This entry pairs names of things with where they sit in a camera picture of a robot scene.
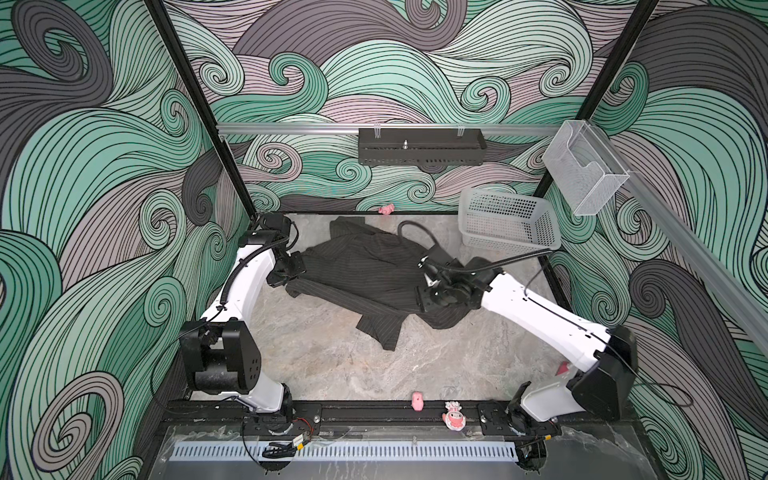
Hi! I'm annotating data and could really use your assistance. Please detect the pink white doll figure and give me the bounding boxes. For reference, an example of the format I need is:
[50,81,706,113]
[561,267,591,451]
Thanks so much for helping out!
[442,401,467,432]

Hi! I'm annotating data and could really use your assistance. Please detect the black perforated wall shelf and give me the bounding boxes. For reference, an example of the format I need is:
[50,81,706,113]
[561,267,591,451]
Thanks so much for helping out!
[357,129,488,168]

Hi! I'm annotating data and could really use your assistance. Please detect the white bunny on pink stand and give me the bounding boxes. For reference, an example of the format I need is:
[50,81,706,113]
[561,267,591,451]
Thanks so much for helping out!
[556,361,571,376]

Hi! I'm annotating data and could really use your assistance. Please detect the aluminium rear rail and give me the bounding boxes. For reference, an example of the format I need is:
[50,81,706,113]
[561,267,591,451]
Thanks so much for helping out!
[216,122,560,137]

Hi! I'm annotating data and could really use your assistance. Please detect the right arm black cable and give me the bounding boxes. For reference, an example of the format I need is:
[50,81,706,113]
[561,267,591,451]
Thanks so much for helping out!
[397,220,553,271]

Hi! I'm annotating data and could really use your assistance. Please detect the white plastic mesh basket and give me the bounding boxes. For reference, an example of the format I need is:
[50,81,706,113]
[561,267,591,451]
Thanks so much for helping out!
[458,188,562,255]

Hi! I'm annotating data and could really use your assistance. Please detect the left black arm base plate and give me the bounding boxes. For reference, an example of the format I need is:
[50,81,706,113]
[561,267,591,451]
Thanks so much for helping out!
[242,401,322,438]

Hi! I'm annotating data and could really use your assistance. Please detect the dark grey striped shirt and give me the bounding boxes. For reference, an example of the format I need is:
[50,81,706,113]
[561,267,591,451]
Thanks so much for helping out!
[285,217,470,351]

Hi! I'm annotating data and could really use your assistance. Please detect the aluminium right rail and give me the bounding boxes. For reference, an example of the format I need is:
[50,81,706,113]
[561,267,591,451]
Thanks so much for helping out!
[599,128,767,345]

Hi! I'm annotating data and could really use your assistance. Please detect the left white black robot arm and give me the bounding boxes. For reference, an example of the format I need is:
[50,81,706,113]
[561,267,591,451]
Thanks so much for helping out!
[178,213,306,423]

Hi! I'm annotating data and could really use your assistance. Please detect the small pink front toy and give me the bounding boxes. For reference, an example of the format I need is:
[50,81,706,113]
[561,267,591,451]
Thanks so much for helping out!
[411,391,424,412]

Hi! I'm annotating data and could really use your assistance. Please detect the small pink pig toy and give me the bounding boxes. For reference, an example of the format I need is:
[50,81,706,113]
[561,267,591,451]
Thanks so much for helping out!
[378,204,395,215]

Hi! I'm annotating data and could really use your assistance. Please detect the clear plastic wall holder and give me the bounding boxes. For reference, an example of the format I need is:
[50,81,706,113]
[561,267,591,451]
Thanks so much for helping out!
[543,120,629,216]

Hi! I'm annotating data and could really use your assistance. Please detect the aluminium rail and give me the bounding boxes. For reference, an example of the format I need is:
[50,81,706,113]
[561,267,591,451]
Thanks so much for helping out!
[216,122,560,137]
[599,128,767,345]

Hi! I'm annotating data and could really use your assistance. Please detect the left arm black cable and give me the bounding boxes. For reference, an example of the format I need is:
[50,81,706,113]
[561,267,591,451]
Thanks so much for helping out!
[218,221,300,307]

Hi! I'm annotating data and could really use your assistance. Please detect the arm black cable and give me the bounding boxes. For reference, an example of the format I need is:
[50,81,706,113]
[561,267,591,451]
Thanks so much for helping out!
[218,221,300,307]
[397,220,553,271]

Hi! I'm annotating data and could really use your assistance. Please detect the white slotted cable duct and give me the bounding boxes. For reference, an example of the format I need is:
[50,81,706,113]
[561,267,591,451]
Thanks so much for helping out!
[168,440,518,463]

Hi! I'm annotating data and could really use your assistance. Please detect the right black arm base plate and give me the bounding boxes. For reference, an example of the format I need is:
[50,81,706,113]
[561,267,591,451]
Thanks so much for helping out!
[478,401,562,440]

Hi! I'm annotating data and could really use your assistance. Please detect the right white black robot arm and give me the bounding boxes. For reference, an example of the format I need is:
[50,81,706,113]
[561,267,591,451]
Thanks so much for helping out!
[419,257,638,423]

